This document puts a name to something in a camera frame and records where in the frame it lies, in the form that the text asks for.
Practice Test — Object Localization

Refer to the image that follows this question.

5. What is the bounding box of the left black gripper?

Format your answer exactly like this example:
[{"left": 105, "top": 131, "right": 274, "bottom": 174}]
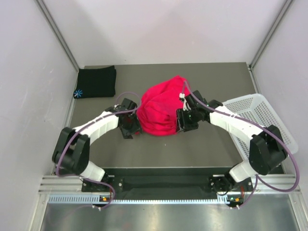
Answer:
[{"left": 119, "top": 113, "right": 142, "bottom": 139}]

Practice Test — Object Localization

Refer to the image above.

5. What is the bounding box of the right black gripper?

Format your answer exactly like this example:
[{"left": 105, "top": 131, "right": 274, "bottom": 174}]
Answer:
[{"left": 176, "top": 108, "right": 200, "bottom": 133}]

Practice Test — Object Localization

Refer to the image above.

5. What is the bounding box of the red polo shirt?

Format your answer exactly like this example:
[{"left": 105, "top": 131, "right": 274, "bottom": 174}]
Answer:
[{"left": 137, "top": 76, "right": 189, "bottom": 136}]

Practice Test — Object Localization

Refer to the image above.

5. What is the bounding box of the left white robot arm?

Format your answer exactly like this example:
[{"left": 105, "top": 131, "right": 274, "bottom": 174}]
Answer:
[{"left": 52, "top": 98, "right": 141, "bottom": 191}]

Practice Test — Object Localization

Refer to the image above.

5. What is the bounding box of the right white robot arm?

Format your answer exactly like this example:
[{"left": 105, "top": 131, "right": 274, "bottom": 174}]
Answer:
[{"left": 176, "top": 90, "right": 288, "bottom": 191}]

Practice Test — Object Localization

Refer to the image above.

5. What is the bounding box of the folded black t shirt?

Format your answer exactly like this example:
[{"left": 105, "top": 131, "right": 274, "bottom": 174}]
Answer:
[{"left": 73, "top": 65, "right": 116, "bottom": 99}]

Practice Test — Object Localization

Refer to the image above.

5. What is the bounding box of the white plastic basket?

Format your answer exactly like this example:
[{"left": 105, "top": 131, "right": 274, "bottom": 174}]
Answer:
[{"left": 223, "top": 93, "right": 298, "bottom": 154}]

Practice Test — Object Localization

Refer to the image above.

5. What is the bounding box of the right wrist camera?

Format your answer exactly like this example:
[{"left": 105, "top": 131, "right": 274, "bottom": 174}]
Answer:
[{"left": 179, "top": 93, "right": 191, "bottom": 111}]

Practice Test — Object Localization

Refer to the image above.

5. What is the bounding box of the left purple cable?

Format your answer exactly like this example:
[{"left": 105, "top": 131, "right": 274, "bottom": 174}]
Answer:
[{"left": 56, "top": 91, "right": 142, "bottom": 209}]

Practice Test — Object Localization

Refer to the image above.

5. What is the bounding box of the purple cable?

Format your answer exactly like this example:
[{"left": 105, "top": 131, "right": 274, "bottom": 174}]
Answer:
[
  {"left": 180, "top": 81, "right": 300, "bottom": 209},
  {"left": 56, "top": 91, "right": 142, "bottom": 209}
]

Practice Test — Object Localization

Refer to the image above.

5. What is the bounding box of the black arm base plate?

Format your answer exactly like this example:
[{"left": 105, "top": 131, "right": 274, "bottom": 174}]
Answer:
[{"left": 81, "top": 174, "right": 253, "bottom": 194}]

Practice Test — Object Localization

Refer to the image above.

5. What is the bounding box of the slotted grey cable duct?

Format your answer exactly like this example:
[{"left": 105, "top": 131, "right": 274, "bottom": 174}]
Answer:
[{"left": 47, "top": 193, "right": 236, "bottom": 205}]

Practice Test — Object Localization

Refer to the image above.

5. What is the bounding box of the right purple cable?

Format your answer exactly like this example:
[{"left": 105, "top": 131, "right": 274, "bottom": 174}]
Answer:
[{"left": 180, "top": 81, "right": 300, "bottom": 209}]

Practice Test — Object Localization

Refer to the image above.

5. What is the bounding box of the aluminium front rail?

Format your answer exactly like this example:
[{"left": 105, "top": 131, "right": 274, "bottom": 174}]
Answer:
[{"left": 38, "top": 174, "right": 295, "bottom": 194}]

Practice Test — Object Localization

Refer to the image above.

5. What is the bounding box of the right aluminium frame post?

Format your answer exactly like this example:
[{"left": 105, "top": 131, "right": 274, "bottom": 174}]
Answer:
[{"left": 248, "top": 0, "right": 294, "bottom": 71}]

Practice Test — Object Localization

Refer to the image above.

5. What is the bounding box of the aluminium frame post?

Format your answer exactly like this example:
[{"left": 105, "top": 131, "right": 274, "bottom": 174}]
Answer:
[
  {"left": 34, "top": 0, "right": 79, "bottom": 71},
  {"left": 248, "top": 0, "right": 294, "bottom": 71}
]

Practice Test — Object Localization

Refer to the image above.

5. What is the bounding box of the left aluminium frame post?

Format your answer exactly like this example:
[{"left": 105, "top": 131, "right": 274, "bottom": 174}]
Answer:
[{"left": 34, "top": 0, "right": 79, "bottom": 71}]

